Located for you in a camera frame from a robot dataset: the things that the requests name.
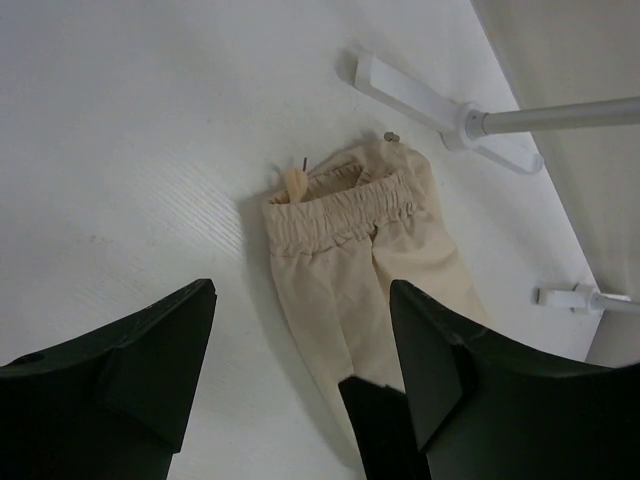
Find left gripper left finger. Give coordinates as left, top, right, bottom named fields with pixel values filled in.
left=1, top=279, right=217, bottom=479

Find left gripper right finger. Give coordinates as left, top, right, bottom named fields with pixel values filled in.
left=339, top=280, right=639, bottom=479

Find beige trousers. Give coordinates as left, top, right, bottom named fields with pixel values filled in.
left=259, top=130, right=494, bottom=436

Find white clothes rack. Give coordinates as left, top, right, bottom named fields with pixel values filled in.
left=349, top=47, right=640, bottom=316

